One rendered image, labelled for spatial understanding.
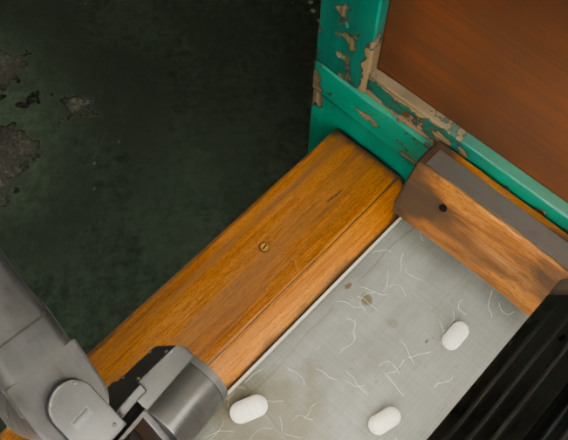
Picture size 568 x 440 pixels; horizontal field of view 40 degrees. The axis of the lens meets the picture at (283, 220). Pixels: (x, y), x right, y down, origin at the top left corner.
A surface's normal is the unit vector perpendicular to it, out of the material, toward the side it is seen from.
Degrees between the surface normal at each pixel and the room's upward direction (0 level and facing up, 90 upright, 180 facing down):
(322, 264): 45
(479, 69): 90
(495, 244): 67
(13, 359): 38
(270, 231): 0
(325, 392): 0
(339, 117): 88
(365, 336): 0
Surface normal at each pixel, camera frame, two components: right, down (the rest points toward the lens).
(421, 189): -0.62, 0.40
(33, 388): 0.59, -0.14
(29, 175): 0.01, -0.47
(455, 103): -0.68, 0.64
